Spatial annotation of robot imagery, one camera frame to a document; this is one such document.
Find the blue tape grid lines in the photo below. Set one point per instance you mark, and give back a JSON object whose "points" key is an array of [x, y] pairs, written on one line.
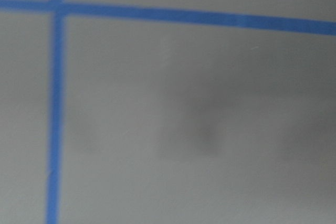
{"points": [[61, 9]]}

